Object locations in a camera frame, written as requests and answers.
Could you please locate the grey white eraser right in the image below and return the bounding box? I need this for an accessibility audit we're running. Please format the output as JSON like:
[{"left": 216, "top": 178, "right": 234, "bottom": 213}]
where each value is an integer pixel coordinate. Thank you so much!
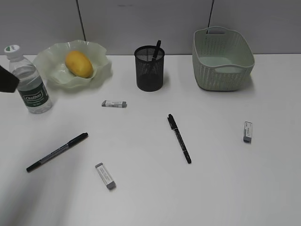
[{"left": 243, "top": 121, "right": 253, "bottom": 143}]

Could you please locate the grey white eraser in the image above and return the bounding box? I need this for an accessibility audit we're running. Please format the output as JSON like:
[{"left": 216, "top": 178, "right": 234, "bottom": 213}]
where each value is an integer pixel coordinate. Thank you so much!
[
  {"left": 102, "top": 100, "right": 127, "bottom": 108},
  {"left": 95, "top": 162, "right": 116, "bottom": 190},
  {"left": 243, "top": 121, "right": 253, "bottom": 143}
]

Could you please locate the black cable behind right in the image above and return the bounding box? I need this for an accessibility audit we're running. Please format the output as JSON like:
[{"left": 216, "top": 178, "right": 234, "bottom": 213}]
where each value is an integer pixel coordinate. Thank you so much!
[{"left": 207, "top": 0, "right": 215, "bottom": 28}]

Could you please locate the grey white eraser upper left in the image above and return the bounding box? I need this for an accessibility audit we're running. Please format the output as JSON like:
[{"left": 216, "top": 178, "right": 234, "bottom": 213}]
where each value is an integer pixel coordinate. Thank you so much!
[{"left": 102, "top": 100, "right": 127, "bottom": 108}]

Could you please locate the black cable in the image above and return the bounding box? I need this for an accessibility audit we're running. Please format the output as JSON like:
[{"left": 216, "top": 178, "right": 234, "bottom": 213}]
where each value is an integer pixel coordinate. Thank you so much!
[
  {"left": 207, "top": 0, "right": 215, "bottom": 28},
  {"left": 77, "top": 0, "right": 88, "bottom": 41}
]

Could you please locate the black marker pen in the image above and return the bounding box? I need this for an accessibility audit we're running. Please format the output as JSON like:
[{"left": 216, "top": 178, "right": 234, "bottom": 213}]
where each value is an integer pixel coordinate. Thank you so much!
[
  {"left": 26, "top": 133, "right": 88, "bottom": 173},
  {"left": 167, "top": 114, "right": 191, "bottom": 164},
  {"left": 146, "top": 40, "right": 161, "bottom": 74}
]

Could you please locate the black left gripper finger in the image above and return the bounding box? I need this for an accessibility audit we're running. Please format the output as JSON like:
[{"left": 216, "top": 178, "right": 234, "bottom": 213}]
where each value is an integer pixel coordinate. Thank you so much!
[{"left": 0, "top": 66, "right": 20, "bottom": 93}]

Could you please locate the black cable behind left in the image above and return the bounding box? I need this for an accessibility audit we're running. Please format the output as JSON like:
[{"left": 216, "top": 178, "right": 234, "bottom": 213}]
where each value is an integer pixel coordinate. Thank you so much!
[{"left": 77, "top": 0, "right": 88, "bottom": 41}]

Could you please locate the clear water bottle green label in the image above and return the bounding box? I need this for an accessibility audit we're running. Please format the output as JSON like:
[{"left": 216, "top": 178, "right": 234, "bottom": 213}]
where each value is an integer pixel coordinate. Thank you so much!
[{"left": 4, "top": 45, "right": 52, "bottom": 114}]

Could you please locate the yellow mango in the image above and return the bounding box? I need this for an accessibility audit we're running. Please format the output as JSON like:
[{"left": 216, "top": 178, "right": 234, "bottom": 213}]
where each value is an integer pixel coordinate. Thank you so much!
[{"left": 65, "top": 50, "right": 93, "bottom": 79}]

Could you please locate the grey white eraser lower left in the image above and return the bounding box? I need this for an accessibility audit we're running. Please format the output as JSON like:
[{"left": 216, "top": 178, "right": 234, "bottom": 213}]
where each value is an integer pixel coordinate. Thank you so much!
[{"left": 95, "top": 162, "right": 116, "bottom": 190}]

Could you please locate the pale green wavy glass bowl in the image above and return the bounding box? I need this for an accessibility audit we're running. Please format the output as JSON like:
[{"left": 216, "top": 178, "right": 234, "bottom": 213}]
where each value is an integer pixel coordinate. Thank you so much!
[{"left": 33, "top": 40, "right": 112, "bottom": 90}]

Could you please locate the pale green woven plastic basket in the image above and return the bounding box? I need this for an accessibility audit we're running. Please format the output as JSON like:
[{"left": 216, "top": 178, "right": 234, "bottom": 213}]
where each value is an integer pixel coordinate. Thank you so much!
[{"left": 192, "top": 26, "right": 255, "bottom": 91}]

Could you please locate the black mesh pen holder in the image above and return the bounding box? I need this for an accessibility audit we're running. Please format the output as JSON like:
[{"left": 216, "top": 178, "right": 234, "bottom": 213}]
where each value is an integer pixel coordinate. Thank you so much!
[{"left": 134, "top": 45, "right": 165, "bottom": 92}]

